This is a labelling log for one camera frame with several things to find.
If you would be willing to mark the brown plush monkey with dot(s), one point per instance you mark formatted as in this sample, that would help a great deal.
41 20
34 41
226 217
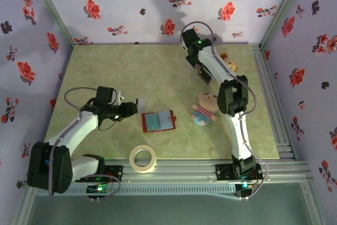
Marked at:
231 63

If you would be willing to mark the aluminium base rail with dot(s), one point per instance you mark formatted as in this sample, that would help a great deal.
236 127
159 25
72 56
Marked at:
184 169

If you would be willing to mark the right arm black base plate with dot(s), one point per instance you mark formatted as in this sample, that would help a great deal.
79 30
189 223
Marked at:
223 172

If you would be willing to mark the aluminium corner post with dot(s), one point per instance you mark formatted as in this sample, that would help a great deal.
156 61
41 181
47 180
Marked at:
50 6
283 6

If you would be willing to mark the aluminium frame leg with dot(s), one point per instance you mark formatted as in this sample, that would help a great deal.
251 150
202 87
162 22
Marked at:
23 209
316 209

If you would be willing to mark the pink plush pig striped shirt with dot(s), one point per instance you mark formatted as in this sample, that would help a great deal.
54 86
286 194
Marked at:
205 109

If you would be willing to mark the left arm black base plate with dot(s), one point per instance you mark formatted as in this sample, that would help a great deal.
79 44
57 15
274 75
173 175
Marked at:
116 173

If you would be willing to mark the aluminium side rail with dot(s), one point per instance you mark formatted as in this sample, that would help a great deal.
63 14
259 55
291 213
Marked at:
263 64

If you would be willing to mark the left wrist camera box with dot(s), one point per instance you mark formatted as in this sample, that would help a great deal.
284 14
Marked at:
118 98

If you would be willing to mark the masking tape roll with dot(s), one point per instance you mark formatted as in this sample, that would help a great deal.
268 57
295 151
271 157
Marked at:
133 163

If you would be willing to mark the red leather card holder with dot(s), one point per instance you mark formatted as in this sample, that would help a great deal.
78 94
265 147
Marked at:
158 122

